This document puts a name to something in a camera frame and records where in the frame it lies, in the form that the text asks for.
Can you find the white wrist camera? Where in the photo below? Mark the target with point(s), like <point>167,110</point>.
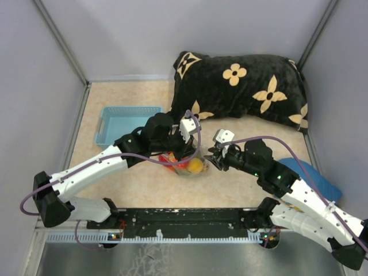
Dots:
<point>223,136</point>
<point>188,127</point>

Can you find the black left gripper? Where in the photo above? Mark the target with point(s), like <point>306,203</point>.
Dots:
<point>185,148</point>

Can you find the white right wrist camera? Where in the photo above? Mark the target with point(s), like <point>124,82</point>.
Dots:
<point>223,136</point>

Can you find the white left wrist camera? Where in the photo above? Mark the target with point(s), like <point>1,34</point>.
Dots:
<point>188,127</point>

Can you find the blue cloth bag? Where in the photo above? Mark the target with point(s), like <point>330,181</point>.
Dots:
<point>327,190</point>

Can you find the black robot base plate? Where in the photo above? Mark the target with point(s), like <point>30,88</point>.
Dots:
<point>183,223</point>

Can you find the white slotted cable duct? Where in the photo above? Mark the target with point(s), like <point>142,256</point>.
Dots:
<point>112,238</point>

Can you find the clear dotted zip top bag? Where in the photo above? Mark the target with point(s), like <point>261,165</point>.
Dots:
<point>203,150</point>

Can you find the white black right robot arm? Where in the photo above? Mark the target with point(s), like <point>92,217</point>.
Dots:
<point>296,205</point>

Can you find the yellow orange toy fruit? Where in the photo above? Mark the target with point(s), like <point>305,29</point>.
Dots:
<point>195,166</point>

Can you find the red yellow toy pepper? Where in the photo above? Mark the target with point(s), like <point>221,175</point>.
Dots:
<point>170,158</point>

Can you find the black pillow with cream flowers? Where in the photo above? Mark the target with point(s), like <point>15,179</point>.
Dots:
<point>270,87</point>

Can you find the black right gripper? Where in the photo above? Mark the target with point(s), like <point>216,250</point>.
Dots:
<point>219,160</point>

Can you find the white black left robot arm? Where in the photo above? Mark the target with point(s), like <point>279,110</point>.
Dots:
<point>55,195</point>

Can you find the green yellow toy mango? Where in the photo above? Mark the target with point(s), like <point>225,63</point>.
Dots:
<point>183,172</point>

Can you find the light blue plastic basket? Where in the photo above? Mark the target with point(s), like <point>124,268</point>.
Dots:
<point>115,121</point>

